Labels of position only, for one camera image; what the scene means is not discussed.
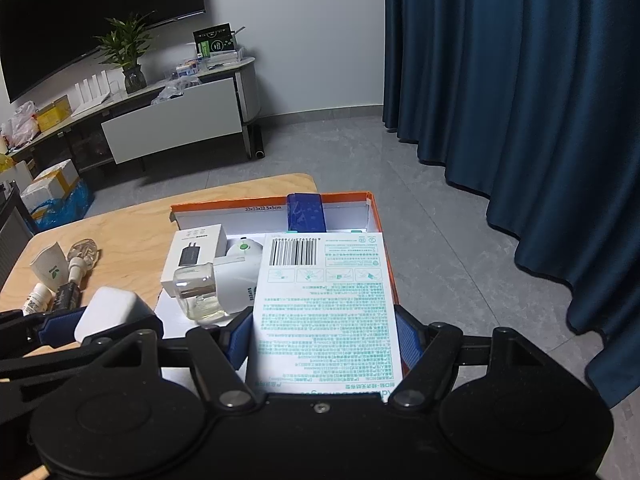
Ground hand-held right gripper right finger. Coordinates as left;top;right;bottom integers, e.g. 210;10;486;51
387;305;538;408

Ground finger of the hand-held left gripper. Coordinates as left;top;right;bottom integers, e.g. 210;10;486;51
0;316;166;377
0;308;87;350

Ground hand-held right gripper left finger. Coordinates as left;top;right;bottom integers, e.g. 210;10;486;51
107;305;256;408

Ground white pill bottle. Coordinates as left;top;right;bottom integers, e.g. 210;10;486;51
21;282;56;317

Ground white rounded plastic case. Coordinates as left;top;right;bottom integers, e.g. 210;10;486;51
74;286;157;345

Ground white plug-in heater with bottle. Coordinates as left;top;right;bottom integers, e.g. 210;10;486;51
172;236;266;323

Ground clear liquid bottle white cap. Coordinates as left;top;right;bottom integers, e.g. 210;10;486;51
66;237;103;281

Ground green and white box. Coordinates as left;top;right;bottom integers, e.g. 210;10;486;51
245;232;405;393

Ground white charger box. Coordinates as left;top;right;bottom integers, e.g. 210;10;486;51
160;223;227;298

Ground blue plastic case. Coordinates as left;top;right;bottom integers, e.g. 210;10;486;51
286;192;327;235

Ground orange cardboard box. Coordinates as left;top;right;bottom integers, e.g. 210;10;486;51
154;190;402;386

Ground blue plastic bag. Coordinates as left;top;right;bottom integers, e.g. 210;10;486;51
30;180;96;233

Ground white foam box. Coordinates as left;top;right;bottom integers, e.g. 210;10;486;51
20;177;66;216

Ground white and yellow cardboard box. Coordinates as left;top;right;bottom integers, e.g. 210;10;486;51
32;160;81;191

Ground black roll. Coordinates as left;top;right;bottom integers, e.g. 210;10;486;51
247;125;267;161

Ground white plastic bag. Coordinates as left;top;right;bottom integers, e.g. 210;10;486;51
2;101;41;148

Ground white folding panel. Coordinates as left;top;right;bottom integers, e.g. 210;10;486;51
101;77;243;166

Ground white router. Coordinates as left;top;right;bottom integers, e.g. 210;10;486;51
70;71;126;117

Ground grey TV stand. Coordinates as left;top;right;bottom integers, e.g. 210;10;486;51
0;55;261;176

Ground clear plastic bag pile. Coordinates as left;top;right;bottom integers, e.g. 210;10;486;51
150;80;188;106

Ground small assorted packets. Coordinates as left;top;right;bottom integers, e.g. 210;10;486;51
172;57;211;81

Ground blue curtain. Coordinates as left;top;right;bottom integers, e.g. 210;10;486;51
382;0;640;411

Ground potted plant in glass vase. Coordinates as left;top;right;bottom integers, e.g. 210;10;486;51
92;12;158;95

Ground green and black sign box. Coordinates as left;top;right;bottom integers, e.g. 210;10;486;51
192;22;238;58

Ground black television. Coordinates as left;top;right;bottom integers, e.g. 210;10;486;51
0;0;207;106

